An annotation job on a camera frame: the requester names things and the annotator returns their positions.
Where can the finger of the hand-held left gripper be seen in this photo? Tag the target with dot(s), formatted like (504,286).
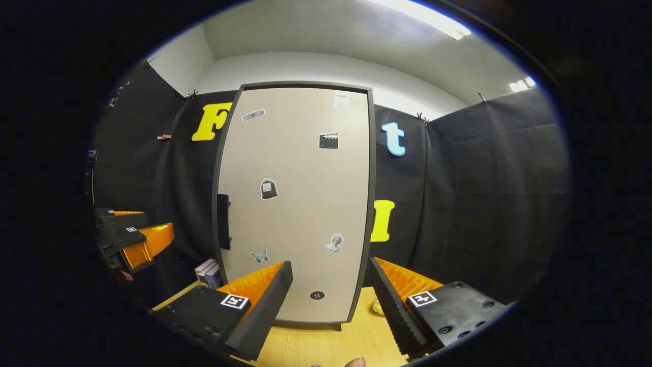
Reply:
(153,239)
(114,221)

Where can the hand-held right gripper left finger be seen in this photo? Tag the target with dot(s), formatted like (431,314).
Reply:
(267,311)

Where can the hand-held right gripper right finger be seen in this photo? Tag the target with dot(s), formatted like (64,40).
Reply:
(395,316)

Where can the beige cabinet door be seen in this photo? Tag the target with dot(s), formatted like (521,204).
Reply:
(305,219)

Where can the dark grey cabinet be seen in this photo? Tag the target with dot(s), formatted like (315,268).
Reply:
(372,193)

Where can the yellow lumpy toy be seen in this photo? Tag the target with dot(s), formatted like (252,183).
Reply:
(377,306)

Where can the grey book stack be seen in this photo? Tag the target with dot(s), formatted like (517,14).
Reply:
(209,272)

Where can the black backdrop cloth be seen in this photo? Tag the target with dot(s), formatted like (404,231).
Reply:
(484,204)

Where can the small ceiling light panel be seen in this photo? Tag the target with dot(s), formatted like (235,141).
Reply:
(522,84)

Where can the long ceiling light panel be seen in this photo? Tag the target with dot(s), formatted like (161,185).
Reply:
(433,20)

